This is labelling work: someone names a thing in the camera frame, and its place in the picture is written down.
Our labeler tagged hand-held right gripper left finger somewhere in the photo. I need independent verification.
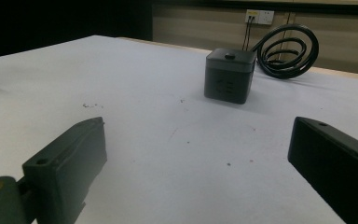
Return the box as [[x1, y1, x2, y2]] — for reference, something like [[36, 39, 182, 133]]
[[21, 116, 108, 224]]

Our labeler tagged black coiled power cable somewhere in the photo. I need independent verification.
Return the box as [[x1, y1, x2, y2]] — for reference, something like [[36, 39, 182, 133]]
[[250, 23, 320, 80]]

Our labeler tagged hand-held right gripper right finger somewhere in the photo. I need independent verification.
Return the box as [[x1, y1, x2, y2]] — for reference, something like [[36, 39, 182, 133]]
[[287, 116, 358, 224]]

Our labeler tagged thin black wall cable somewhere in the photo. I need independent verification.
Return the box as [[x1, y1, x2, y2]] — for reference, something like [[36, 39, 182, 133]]
[[245, 16, 255, 51], [241, 16, 252, 50]]

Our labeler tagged black cube power socket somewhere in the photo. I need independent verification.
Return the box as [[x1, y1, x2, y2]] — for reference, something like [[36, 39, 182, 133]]
[[203, 48, 257, 105]]

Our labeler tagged white wall outlet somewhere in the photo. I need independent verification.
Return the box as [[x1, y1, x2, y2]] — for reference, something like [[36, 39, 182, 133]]
[[244, 9, 275, 26]]

